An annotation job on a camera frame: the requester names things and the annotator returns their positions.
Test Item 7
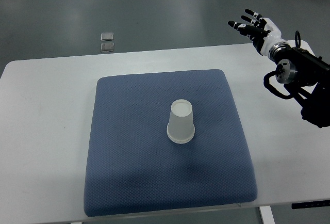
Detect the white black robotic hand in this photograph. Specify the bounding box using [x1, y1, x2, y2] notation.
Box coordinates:
[228, 9, 290, 60]

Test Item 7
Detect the white paper cup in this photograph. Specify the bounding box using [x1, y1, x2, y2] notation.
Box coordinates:
[167, 99, 195, 138]
[167, 132, 195, 144]

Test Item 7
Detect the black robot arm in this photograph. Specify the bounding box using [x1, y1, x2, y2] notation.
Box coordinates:
[263, 31, 329, 128]

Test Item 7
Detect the white paper cup on cushion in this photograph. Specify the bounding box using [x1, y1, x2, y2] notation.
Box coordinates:
[167, 132, 195, 144]

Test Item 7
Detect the upper metal floor plate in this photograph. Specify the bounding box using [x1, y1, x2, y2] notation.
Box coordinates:
[100, 31, 114, 41]

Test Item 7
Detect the metal floor plate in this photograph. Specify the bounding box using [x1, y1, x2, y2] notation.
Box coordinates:
[100, 31, 114, 41]
[101, 42, 114, 53]

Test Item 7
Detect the lower metal floor plate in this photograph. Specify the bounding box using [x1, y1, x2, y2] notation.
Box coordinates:
[101, 42, 114, 53]

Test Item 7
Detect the black table control panel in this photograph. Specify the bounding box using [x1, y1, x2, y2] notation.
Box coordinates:
[291, 200, 330, 210]

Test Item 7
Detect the white table leg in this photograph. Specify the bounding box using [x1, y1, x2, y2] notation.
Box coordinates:
[259, 206, 275, 224]

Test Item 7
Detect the blue fabric cushion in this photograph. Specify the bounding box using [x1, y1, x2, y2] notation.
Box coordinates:
[84, 69, 257, 217]

